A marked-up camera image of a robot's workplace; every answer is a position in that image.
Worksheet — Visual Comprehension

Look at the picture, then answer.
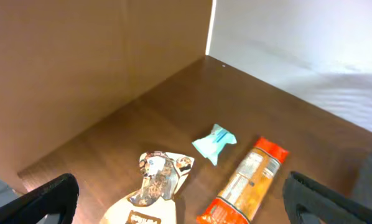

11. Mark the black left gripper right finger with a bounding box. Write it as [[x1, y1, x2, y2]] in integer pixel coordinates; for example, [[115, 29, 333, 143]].
[[282, 171, 372, 224]]

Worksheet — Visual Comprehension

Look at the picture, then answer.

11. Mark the white brown cookie bag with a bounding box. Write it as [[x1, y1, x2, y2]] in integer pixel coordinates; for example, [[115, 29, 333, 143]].
[[100, 151, 195, 224]]

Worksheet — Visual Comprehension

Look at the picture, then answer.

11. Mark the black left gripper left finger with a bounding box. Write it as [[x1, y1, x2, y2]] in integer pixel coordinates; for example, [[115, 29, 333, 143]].
[[0, 173, 79, 224]]

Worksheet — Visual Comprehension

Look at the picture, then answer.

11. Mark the mint green snack packet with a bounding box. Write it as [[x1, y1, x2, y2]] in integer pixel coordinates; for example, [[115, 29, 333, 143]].
[[192, 124, 237, 166]]

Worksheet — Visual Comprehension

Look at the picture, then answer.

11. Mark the orange spaghetti packet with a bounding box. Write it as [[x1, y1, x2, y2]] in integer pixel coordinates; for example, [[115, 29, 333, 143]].
[[196, 137, 289, 224]]

